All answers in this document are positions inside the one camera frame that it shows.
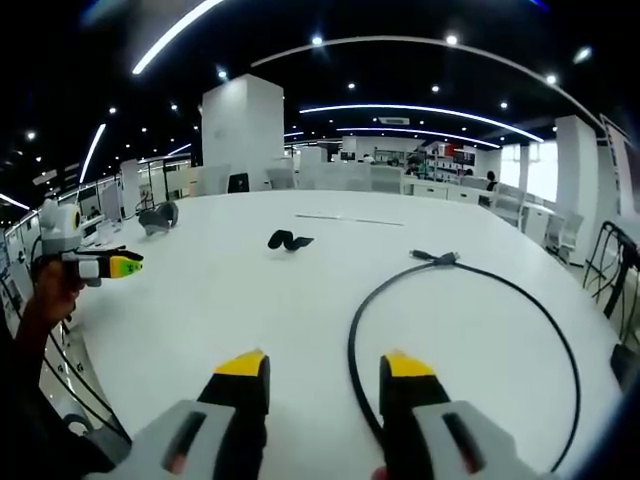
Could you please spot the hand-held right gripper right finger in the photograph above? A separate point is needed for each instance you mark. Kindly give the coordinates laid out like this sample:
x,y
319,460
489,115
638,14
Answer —
x,y
415,400

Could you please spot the white square pillar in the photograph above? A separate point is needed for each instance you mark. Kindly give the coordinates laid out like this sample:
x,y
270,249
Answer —
x,y
243,130

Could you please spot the white desk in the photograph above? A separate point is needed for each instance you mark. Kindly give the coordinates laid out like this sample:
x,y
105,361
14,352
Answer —
x,y
240,300

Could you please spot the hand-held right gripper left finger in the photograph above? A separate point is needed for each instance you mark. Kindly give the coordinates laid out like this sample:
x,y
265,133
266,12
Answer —
x,y
235,400

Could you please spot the black office chair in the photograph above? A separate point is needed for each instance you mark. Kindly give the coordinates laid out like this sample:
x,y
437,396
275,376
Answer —
x,y
238,182

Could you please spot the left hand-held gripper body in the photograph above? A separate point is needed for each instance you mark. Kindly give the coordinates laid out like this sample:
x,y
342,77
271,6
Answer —
x,y
59,230

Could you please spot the white round pillar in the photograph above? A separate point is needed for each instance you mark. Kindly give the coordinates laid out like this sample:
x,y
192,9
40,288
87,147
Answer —
x,y
575,165

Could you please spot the person's left hand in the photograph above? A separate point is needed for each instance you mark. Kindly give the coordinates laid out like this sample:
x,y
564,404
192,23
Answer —
x,y
52,287

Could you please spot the white office chair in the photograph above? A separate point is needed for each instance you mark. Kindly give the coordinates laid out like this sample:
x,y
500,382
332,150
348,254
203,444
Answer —
x,y
567,235

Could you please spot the dark grey curved object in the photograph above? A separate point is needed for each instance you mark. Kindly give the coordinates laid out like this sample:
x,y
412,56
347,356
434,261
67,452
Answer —
x,y
157,216

